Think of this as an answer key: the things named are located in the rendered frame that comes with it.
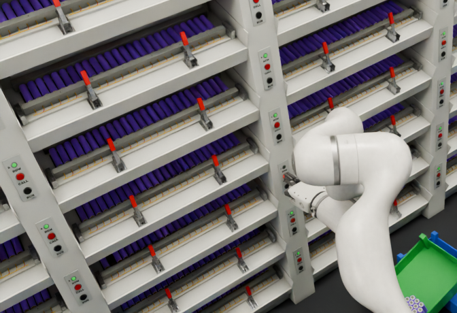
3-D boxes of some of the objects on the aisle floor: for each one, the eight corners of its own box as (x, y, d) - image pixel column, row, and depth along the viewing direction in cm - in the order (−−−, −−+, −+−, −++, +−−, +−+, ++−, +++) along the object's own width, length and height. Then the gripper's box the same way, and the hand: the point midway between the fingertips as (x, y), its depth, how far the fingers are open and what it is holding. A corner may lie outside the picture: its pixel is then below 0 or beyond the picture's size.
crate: (414, 338, 174) (408, 329, 169) (372, 300, 190) (365, 291, 185) (473, 275, 177) (468, 264, 172) (427, 243, 193) (421, 232, 188)
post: (152, 397, 175) (-133, -184, 83) (126, 413, 172) (-199, -171, 80) (132, 354, 190) (-128, -174, 98) (108, 369, 187) (-182, -163, 95)
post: (444, 209, 221) (468, -299, 129) (428, 219, 218) (442, -293, 126) (409, 187, 236) (408, -280, 144) (393, 196, 233) (383, -275, 141)
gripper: (342, 183, 149) (303, 156, 164) (300, 206, 145) (264, 177, 159) (343, 202, 154) (306, 175, 168) (303, 226, 149) (268, 195, 163)
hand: (290, 179), depth 162 cm, fingers closed
